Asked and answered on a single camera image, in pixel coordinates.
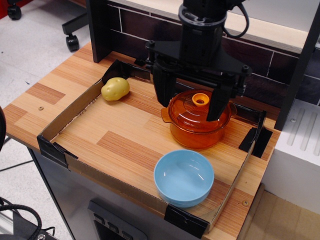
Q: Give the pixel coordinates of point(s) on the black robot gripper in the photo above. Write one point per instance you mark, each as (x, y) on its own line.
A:
(198, 57)

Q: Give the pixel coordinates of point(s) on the orange transparent pot lid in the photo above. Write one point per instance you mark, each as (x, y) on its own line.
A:
(186, 115)

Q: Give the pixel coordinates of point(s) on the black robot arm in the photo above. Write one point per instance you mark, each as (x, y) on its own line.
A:
(214, 9)

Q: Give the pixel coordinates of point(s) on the orange transparent pot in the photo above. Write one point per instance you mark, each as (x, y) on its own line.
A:
(193, 140)

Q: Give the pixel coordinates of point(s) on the yellow plastic potato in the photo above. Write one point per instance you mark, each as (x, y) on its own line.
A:
(115, 88)

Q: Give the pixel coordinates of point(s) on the cardboard fence with black tape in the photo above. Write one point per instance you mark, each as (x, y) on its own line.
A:
(104, 152)

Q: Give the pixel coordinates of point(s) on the light blue bowl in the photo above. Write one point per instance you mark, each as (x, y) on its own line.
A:
(183, 178)

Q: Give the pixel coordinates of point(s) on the black office chair base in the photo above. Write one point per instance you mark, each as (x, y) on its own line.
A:
(71, 26)

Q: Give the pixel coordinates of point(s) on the grey oven control panel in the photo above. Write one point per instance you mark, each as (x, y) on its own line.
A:
(110, 226)

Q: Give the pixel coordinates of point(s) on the black upright post right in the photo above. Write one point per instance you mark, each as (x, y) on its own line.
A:
(299, 71)

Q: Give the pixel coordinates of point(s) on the black upright post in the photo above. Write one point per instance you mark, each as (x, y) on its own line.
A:
(299, 71)
(99, 28)

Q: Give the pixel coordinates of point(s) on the black upright post left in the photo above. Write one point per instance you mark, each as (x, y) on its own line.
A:
(99, 28)

